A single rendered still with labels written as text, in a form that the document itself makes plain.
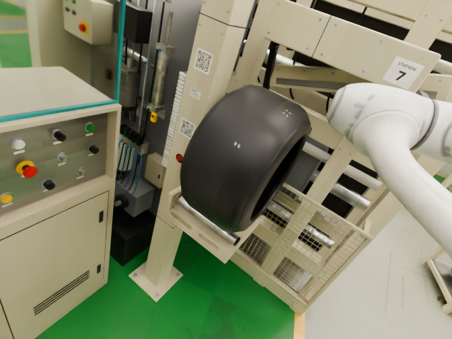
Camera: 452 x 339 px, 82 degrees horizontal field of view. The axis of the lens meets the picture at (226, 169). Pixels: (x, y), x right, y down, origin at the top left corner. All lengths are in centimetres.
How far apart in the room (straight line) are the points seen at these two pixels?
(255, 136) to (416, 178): 50
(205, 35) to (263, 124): 40
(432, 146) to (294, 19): 76
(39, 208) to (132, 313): 99
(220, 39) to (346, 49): 46
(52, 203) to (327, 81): 124
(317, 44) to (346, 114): 64
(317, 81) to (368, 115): 78
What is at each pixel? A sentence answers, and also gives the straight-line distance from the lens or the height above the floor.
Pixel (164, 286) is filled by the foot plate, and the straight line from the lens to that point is 201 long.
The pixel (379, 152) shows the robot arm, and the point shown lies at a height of 161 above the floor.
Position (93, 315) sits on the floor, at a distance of 193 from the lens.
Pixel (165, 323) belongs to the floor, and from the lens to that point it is 192.
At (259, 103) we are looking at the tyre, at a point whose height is 147.
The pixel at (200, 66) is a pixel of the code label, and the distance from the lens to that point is 106.
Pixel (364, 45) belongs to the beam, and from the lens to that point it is 111.
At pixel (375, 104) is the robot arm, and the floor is 167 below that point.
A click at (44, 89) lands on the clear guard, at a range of 97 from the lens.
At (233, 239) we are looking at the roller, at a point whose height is 92.
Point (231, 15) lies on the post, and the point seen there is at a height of 168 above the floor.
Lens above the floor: 174
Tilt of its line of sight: 33 degrees down
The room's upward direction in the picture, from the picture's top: 21 degrees clockwise
